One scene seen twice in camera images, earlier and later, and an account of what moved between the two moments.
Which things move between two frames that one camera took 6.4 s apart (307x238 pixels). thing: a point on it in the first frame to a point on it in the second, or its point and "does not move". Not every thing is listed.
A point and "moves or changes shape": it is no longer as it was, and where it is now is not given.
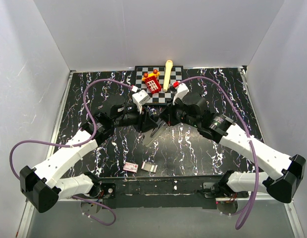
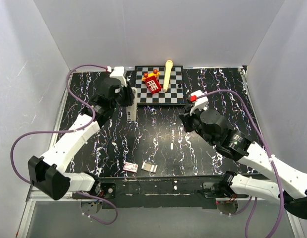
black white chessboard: (160, 96) does not move
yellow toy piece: (155, 73) does not move
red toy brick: (153, 85) does not move
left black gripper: (144, 120) to (129, 96)
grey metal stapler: (146, 139) moves or changes shape
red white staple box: (130, 166) does not move
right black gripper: (167, 115) to (186, 118)
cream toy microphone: (169, 64) does not move
